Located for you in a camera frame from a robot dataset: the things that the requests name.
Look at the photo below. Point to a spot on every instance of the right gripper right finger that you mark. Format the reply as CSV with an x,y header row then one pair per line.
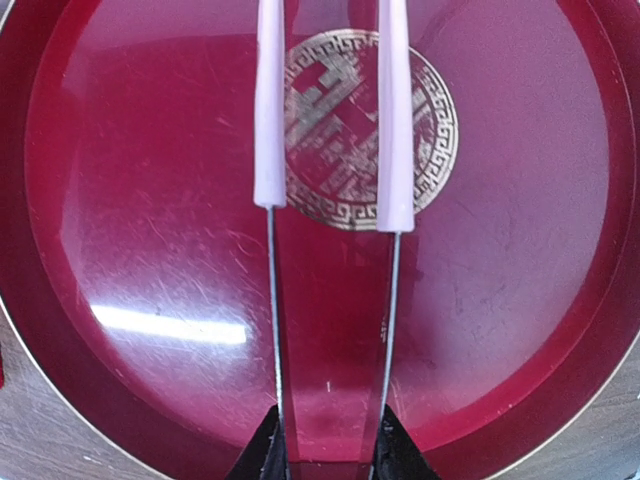
x,y
396,456

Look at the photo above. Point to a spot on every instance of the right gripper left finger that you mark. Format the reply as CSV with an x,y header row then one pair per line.
x,y
265,456

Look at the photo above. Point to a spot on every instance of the pink tongs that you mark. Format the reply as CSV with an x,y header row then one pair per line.
x,y
395,204

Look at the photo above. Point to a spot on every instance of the red tin box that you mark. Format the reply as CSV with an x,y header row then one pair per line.
x,y
2,376

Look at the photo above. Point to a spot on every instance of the round red tray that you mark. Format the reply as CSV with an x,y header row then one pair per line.
x,y
172,314

